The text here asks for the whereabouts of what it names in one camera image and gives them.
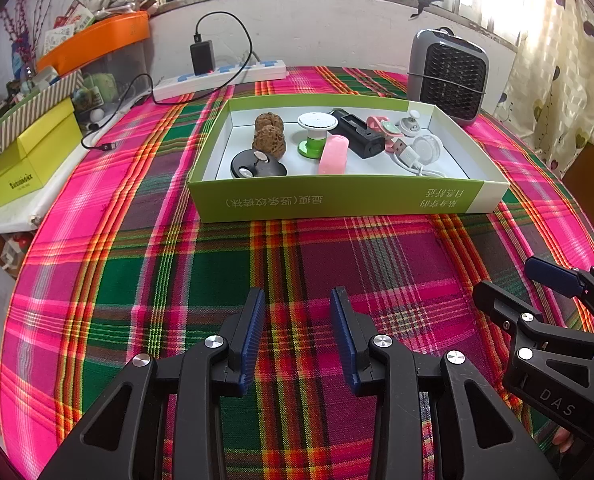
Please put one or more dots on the brown wooden furniture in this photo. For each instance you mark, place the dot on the brown wooden furniture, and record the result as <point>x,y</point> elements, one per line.
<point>592,195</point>

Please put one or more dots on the pink flower branches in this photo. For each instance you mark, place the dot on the pink flower branches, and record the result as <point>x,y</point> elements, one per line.
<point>21,55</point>

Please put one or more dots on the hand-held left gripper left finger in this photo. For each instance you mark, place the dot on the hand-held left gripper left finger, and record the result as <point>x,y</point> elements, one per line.
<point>251,340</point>

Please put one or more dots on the grey space heater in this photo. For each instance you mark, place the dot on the grey space heater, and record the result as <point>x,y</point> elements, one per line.
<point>452,80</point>

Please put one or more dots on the plaid tablecloth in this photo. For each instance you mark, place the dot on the plaid tablecloth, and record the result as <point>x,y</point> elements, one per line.
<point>327,260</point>

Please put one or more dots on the person's right hand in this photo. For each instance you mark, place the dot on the person's right hand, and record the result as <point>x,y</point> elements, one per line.
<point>562,437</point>

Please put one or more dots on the white round jar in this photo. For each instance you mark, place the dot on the white round jar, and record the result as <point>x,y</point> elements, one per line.
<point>427,147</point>

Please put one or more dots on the grey striped box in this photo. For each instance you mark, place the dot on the grey striped box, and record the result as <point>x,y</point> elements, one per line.
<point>42,97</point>

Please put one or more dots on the clear plastic bin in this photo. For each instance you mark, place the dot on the clear plastic bin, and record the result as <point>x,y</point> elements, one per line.
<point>127,65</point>

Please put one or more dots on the black charger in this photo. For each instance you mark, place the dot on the black charger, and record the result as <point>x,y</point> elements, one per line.
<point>202,57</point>

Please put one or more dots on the brown walnut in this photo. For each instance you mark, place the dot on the brown walnut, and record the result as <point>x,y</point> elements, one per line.
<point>269,142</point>
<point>267,120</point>

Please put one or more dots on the white earbud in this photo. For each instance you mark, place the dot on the white earbud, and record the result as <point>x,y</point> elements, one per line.
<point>409,122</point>

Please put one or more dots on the printed mug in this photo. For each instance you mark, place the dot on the printed mug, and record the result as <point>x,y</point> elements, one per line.
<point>84,100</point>

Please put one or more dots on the yellow-green box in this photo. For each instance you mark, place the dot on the yellow-green box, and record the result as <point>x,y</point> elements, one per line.
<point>37,155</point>

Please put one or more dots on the black oval case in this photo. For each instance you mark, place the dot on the black oval case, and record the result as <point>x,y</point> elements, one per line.
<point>272,167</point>

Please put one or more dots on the assorted paper packets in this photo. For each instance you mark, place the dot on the assorted paper packets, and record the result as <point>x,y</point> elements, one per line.
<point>69,25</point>

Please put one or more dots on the green white spool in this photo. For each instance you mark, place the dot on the green white spool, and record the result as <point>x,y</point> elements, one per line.
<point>317,121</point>

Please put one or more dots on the green cardboard box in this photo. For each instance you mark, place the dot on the green cardboard box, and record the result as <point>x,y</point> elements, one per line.
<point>327,205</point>

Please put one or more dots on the orange tray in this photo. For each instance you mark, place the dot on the orange tray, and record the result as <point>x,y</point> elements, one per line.
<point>102,37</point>

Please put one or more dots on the white power strip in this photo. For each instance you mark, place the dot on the white power strip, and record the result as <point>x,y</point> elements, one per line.
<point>257,72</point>

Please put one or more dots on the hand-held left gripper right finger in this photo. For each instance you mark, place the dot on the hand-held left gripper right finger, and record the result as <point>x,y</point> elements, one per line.
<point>344,340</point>

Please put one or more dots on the patterned curtain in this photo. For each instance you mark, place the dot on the patterned curtain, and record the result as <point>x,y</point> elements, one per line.
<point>557,60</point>

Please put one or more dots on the black clip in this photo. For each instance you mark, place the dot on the black clip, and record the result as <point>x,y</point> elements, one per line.
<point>429,2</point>

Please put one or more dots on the black rectangular device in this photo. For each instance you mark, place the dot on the black rectangular device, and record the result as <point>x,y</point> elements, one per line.
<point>357,135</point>

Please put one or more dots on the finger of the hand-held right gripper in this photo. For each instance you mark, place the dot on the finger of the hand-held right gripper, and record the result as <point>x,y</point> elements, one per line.
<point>554,275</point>
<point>497,305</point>

